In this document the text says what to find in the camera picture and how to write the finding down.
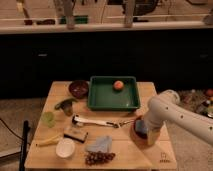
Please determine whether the blue sponge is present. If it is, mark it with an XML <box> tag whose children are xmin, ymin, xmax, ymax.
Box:
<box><xmin>135</xmin><ymin>120</ymin><xmax>147</xmax><ymax>134</ymax></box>

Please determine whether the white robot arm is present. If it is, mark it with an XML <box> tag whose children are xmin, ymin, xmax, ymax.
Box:
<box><xmin>143</xmin><ymin>90</ymin><xmax>213</xmax><ymax>146</ymax></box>

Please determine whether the orange-red bowl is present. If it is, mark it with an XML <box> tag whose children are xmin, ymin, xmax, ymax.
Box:
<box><xmin>129</xmin><ymin>115</ymin><xmax>161</xmax><ymax>146</ymax></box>

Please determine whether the metal fork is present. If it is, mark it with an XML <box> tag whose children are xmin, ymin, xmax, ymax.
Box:
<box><xmin>118</xmin><ymin>119</ymin><xmax>134</xmax><ymax>127</ymax></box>

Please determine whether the blue grey cloth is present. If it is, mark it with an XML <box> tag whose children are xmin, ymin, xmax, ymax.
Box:
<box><xmin>85</xmin><ymin>136</ymin><xmax>112</xmax><ymax>153</ymax></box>

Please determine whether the orange fruit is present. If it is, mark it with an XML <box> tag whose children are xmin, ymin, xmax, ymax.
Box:
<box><xmin>113</xmin><ymin>80</ymin><xmax>124</xmax><ymax>91</ymax></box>

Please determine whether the green plastic tray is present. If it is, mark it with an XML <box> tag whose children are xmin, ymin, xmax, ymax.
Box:
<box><xmin>87</xmin><ymin>76</ymin><xmax>141</xmax><ymax>111</ymax></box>

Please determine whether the bunch of dark grapes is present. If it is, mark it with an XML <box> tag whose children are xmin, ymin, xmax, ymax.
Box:
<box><xmin>85</xmin><ymin>152</ymin><xmax>116</xmax><ymax>165</ymax></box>

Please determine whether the dark brown bowl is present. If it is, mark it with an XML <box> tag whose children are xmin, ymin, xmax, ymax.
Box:
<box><xmin>68</xmin><ymin>80</ymin><xmax>89</xmax><ymax>99</ymax></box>

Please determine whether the white small bowl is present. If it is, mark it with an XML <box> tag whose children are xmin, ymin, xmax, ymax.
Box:
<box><xmin>56</xmin><ymin>138</ymin><xmax>75</xmax><ymax>158</ymax></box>

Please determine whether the green and brown vegetable toy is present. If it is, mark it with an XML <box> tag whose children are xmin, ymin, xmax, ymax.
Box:
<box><xmin>54</xmin><ymin>98</ymin><xmax>76</xmax><ymax>116</ymax></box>

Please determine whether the yellow banana toy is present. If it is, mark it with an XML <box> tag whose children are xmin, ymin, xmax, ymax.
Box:
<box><xmin>36</xmin><ymin>134</ymin><xmax>62</xmax><ymax>147</ymax></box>

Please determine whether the light green cup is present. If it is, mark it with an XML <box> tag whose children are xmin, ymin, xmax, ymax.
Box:
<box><xmin>41</xmin><ymin>112</ymin><xmax>55</xmax><ymax>128</ymax></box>

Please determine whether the white handled utensil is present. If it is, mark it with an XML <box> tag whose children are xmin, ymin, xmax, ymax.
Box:
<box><xmin>72</xmin><ymin>115</ymin><xmax>119</xmax><ymax>128</ymax></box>

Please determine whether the black stand post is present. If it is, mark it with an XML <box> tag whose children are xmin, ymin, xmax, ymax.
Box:
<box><xmin>19</xmin><ymin>120</ymin><xmax>30</xmax><ymax>171</ymax></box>

